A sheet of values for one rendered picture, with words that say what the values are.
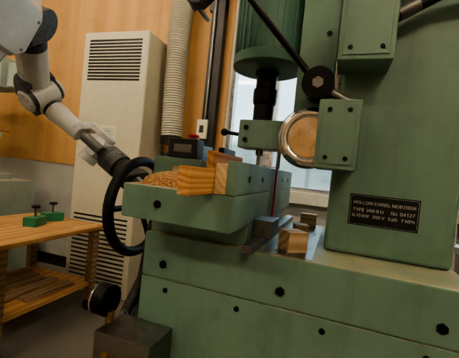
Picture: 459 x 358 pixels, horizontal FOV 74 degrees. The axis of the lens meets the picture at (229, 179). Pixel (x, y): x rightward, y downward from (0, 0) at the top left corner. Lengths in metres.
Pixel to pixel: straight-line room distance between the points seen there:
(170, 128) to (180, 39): 0.60
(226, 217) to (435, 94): 0.44
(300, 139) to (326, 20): 0.27
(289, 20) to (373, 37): 0.24
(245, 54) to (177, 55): 1.51
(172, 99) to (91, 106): 0.58
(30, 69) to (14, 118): 2.19
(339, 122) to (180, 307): 0.45
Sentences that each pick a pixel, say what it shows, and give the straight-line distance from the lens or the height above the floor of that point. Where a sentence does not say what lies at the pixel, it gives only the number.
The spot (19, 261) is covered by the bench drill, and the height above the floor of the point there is 0.08.
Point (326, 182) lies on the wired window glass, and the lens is 2.10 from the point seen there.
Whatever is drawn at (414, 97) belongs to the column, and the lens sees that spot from 0.67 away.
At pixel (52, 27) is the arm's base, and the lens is 1.10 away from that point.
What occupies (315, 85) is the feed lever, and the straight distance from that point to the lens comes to 0.61.
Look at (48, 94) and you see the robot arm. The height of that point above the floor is 1.14.
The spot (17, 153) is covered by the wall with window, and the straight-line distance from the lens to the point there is 3.27.
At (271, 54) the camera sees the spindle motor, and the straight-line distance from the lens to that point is 0.73.
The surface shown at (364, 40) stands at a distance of 0.60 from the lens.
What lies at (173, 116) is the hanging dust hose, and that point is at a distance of 2.12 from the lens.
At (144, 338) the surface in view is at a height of 0.62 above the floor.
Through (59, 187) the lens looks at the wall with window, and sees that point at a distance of 2.93.
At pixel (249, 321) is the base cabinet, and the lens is 0.60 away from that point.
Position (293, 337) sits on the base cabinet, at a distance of 0.59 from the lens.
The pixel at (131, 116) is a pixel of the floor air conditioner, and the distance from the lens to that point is 2.15.
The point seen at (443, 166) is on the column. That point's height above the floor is 0.99.
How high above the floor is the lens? 0.94
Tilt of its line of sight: 1 degrees down
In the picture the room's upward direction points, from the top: 6 degrees clockwise
